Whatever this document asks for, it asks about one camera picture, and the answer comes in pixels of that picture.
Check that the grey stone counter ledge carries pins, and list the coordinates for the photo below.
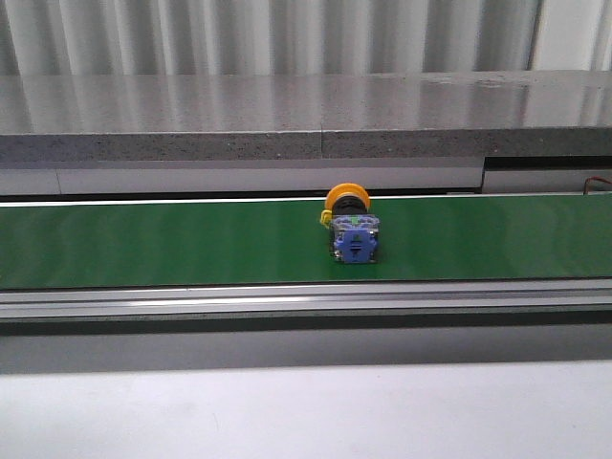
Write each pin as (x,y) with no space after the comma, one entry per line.
(90,119)

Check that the white pleated curtain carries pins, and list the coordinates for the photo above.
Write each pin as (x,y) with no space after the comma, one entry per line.
(258,38)

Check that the green conveyor belt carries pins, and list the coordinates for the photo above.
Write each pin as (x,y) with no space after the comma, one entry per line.
(87,245)

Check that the yellow mushroom push button switch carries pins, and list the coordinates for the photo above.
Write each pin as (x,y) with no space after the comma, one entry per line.
(353,229)

